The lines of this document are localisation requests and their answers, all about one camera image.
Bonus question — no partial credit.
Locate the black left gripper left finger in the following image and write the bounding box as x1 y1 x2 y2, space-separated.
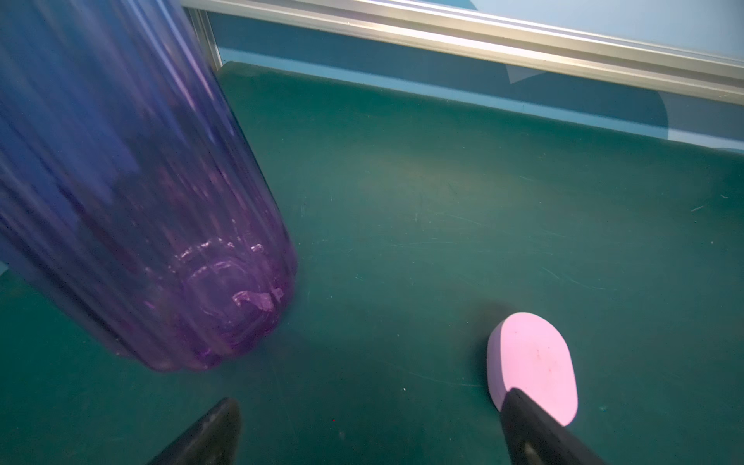
148 397 241 465

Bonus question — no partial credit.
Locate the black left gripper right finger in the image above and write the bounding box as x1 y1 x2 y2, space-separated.
500 389 606 465

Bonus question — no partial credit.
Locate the pink earbud charging case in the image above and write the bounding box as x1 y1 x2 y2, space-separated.
486 312 579 426

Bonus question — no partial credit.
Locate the purple ribbed glass vase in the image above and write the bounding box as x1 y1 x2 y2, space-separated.
1 1 298 371

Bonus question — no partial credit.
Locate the aluminium back frame rail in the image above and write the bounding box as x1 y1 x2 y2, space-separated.
182 1 743 106

